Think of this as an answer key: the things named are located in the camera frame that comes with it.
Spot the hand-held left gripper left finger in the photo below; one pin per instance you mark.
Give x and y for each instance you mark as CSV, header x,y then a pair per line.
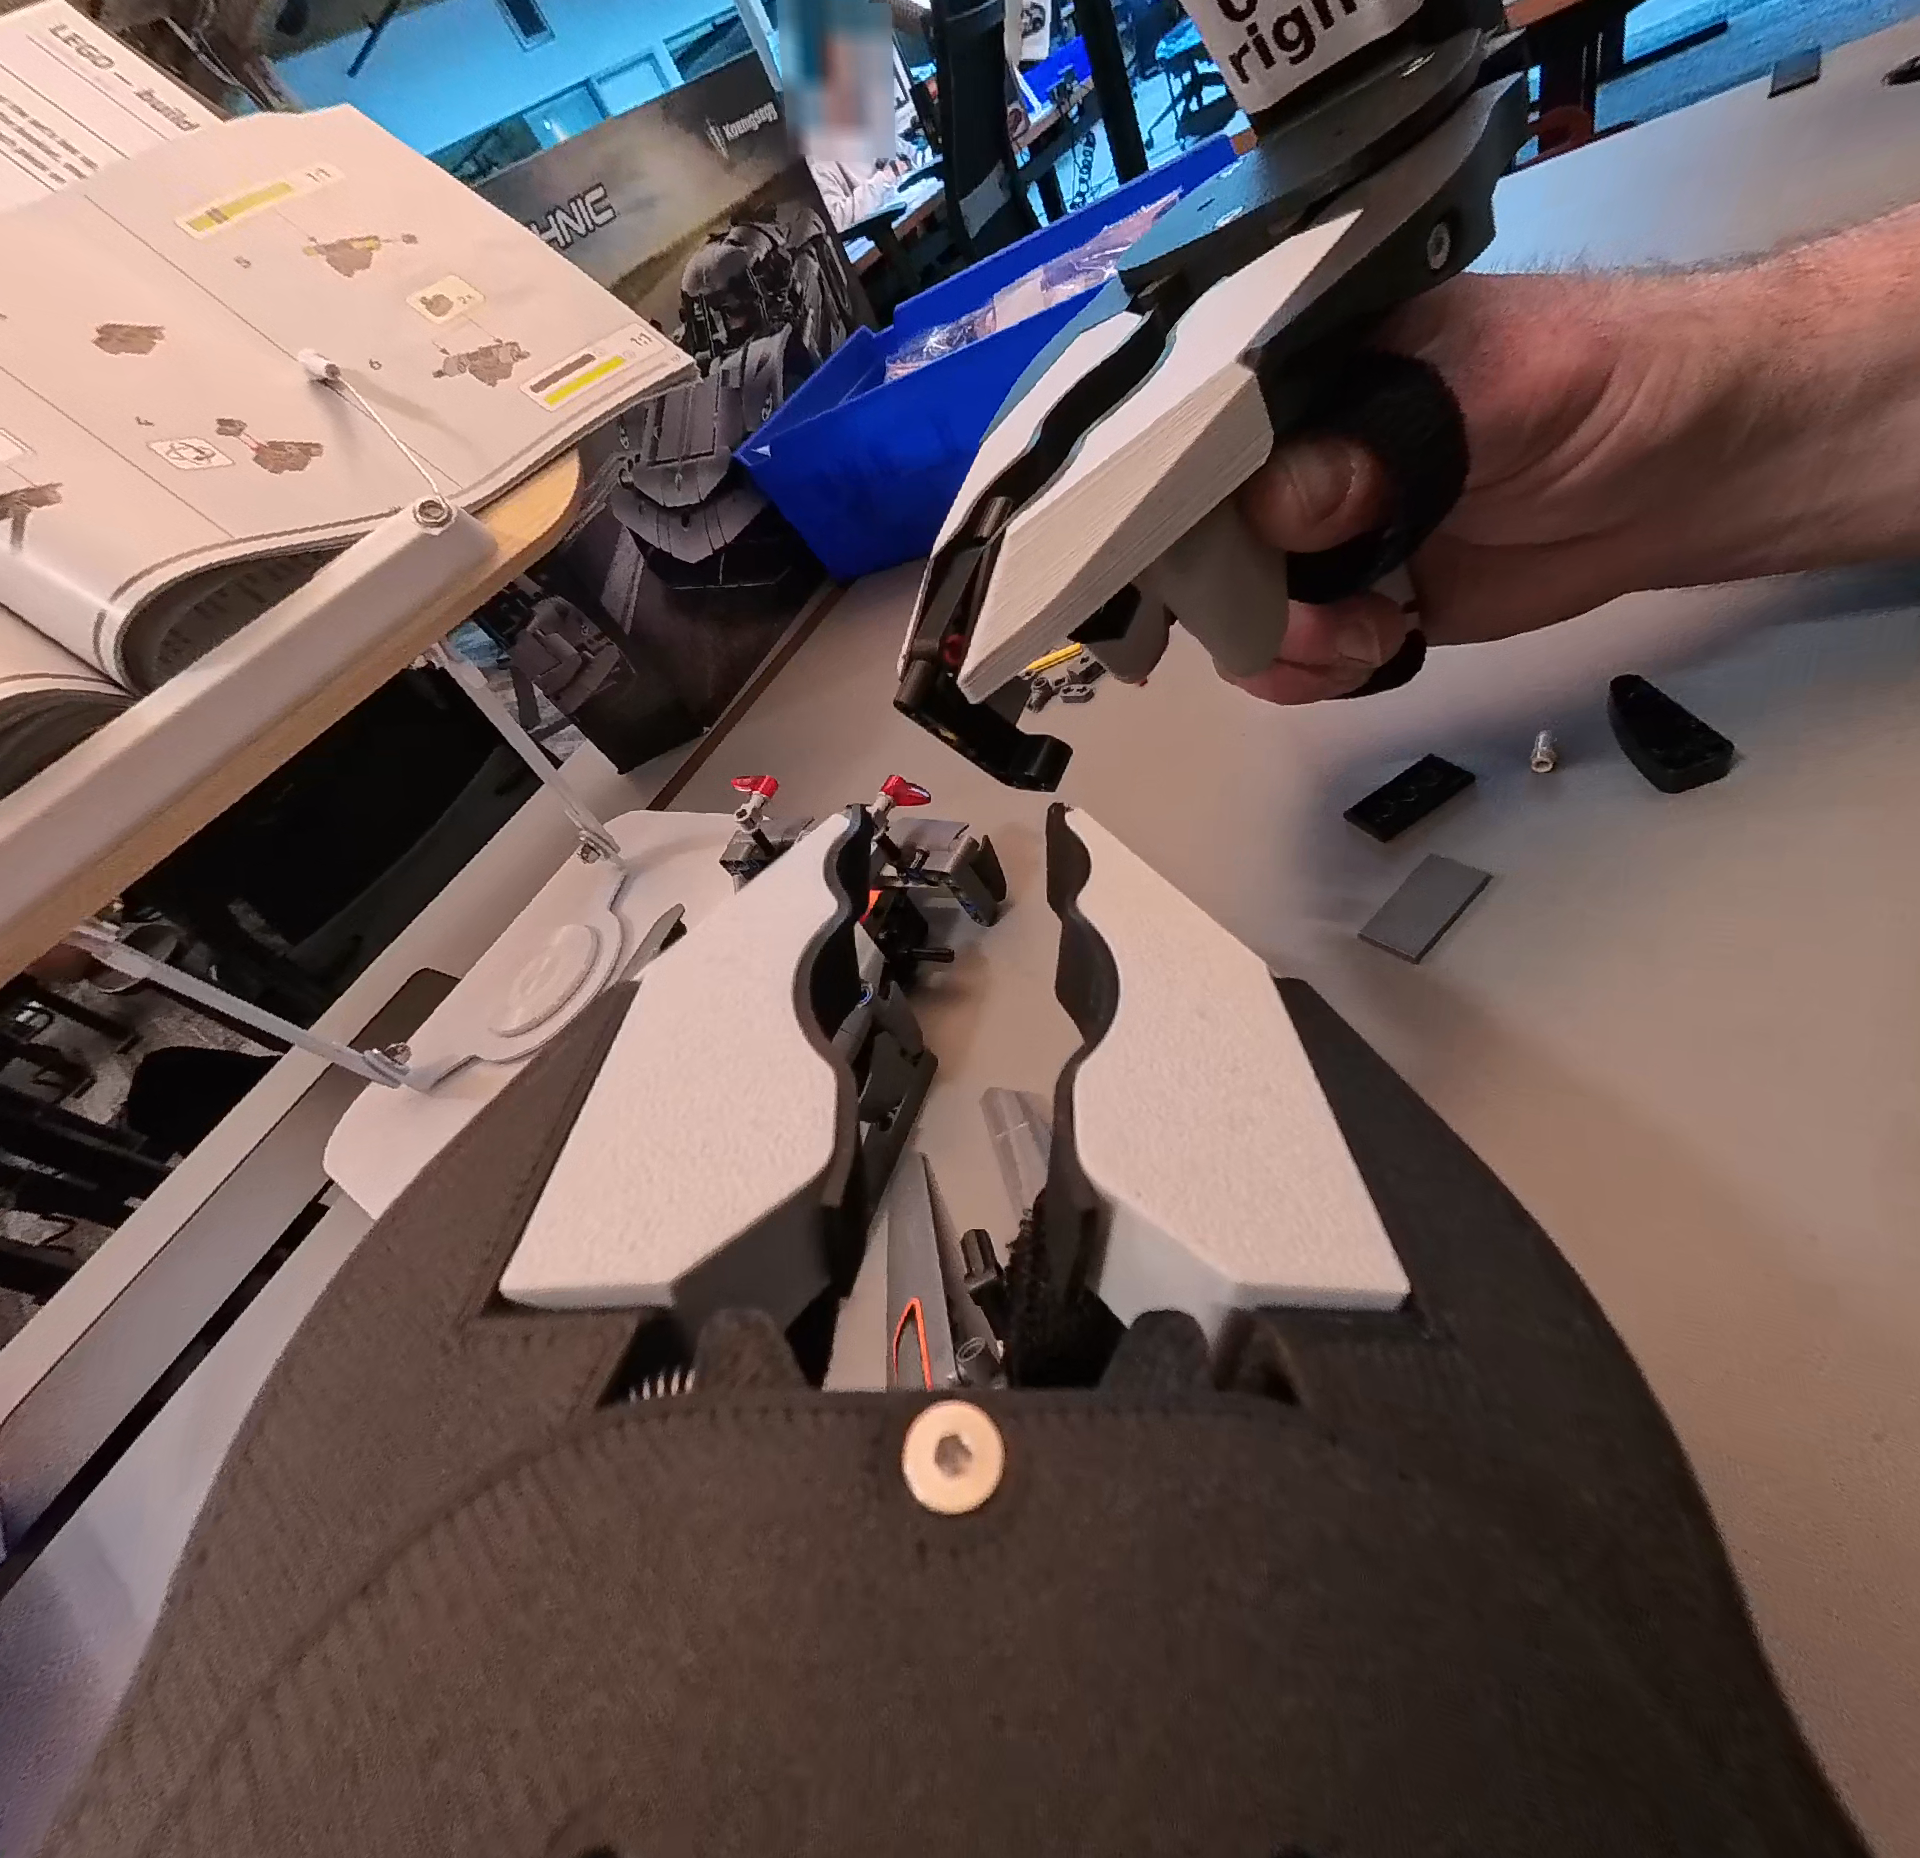
x,y
691,1139

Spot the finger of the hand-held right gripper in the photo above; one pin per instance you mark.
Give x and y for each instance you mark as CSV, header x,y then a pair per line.
x,y
1035,388
1141,492

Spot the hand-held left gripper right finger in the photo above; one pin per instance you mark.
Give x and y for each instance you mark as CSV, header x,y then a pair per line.
x,y
1231,1139

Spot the small black lego assembly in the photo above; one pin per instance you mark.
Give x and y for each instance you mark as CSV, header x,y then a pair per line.
x,y
990,732

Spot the grey lego tile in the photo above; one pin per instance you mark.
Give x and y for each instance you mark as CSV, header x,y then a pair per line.
x,y
1425,909

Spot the large lego car model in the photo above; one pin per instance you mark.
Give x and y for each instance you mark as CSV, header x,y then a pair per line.
x,y
939,877

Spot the black lego plate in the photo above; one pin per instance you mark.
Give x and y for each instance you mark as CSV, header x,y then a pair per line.
x,y
1410,798

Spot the person's right forearm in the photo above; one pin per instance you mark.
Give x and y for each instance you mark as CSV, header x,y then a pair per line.
x,y
1852,403

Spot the pile of loose lego pieces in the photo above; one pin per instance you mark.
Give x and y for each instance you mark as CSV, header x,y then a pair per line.
x,y
1072,672

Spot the grey pointed lego wing assembly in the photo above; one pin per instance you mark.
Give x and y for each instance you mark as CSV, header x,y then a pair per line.
x,y
914,1259

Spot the dark lego set box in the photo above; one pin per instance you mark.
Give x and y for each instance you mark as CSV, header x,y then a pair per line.
x,y
704,268

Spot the black curved lego piece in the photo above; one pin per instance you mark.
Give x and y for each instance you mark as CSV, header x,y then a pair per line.
x,y
1668,732

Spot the lego instruction booklet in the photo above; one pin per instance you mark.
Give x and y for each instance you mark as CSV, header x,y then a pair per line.
x,y
300,312

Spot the clear plastic bags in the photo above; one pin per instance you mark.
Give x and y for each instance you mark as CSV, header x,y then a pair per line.
x,y
1021,299

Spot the blue plastic bin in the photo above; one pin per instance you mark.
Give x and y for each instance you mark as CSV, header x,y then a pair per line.
x,y
870,462

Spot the black pillar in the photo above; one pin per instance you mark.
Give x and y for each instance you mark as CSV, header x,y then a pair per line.
x,y
1103,58

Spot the white book stand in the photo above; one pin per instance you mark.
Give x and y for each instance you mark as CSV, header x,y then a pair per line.
x,y
224,719

